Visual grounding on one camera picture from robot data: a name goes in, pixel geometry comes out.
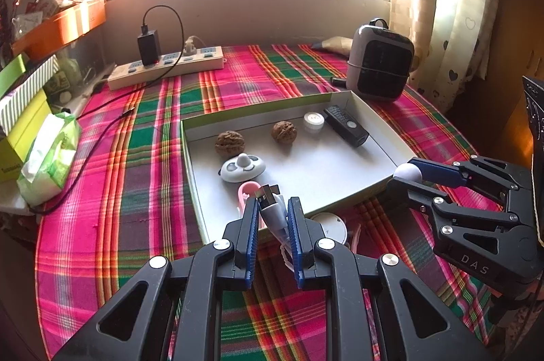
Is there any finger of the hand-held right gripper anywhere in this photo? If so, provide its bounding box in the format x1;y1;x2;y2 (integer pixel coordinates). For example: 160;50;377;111
386;178;520;239
408;156;532;203

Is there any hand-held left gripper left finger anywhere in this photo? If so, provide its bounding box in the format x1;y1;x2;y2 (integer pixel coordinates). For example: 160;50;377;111
53;197;261;361

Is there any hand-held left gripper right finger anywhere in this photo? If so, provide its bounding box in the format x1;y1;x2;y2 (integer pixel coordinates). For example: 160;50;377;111
287;197;489;361

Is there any small white ball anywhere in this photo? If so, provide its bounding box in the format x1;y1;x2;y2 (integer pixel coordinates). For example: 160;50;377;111
393;166;423;187

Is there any white USB cable plug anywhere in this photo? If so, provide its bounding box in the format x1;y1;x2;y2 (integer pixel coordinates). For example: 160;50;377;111
255;183;298;272

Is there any pink plastic clip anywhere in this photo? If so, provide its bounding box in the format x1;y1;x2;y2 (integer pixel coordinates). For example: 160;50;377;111
236;181;261;217

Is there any white grey oval gadget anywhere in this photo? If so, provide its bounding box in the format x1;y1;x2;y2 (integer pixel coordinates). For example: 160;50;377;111
219;153;268;185

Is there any white box lid tray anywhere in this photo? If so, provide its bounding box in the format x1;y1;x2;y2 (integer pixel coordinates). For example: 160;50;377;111
181;90;419;245

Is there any black remote control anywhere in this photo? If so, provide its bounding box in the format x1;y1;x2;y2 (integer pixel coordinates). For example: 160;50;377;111
323;105;370;149

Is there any brown walnut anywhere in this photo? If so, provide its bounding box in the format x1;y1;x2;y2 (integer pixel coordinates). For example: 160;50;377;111
215;131;246;160
271;121;297;143

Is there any white round disc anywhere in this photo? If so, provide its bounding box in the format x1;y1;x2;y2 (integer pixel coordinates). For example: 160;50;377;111
308;213;349;247

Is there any grey space heater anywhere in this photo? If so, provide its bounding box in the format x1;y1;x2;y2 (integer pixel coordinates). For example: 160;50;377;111
346;18;415;102

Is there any plaid tablecloth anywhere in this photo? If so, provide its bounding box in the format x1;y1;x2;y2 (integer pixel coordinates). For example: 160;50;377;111
36;43;511;361

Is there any beige cloth pouch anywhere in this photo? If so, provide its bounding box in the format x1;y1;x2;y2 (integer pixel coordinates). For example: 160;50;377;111
310;37;353;56

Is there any heart print curtain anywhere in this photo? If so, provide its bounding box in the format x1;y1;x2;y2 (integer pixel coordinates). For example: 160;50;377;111
391;0;511;111

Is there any white power strip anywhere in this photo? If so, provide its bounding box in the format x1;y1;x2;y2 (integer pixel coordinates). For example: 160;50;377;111
107;45;225;91

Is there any green tissue pack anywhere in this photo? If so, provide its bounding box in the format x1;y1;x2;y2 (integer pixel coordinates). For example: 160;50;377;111
17;111;81;205

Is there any black charger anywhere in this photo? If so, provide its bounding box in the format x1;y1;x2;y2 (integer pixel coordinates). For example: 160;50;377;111
137;29;163;67

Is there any yellow green box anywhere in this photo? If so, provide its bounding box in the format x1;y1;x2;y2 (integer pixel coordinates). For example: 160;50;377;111
0;89;49;183

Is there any striped box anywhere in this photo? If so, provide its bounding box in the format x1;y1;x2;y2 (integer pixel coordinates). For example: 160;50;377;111
0;56;59;124

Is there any orange box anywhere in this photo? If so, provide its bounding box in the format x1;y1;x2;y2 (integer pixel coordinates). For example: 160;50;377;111
12;0;107;58

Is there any lime green box lid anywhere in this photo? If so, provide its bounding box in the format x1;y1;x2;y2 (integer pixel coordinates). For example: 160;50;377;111
0;55;27;98

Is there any black cable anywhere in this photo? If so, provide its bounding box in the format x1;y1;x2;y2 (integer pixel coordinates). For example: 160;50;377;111
32;5;185;215

